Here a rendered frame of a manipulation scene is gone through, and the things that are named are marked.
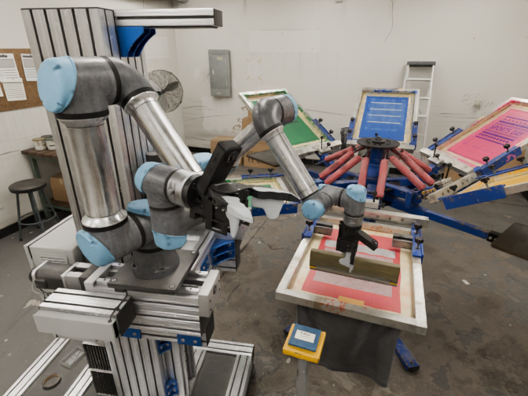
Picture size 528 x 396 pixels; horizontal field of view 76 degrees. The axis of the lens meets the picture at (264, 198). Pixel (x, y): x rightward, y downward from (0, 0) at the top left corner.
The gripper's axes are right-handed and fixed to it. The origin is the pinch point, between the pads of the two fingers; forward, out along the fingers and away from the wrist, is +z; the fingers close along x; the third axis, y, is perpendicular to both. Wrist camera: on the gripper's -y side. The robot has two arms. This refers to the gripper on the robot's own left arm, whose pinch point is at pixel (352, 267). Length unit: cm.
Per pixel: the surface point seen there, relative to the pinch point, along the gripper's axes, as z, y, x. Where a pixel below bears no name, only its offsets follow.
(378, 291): 14.0, -11.6, -6.6
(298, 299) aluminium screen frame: 11.8, 19.0, 13.5
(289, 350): 14.3, 15.7, 36.9
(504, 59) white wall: -70, -140, -460
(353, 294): 14.0, -1.9, -0.9
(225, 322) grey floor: 110, 90, -55
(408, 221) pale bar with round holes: 8, -24, -68
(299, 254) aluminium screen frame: 10.6, 26.5, -17.1
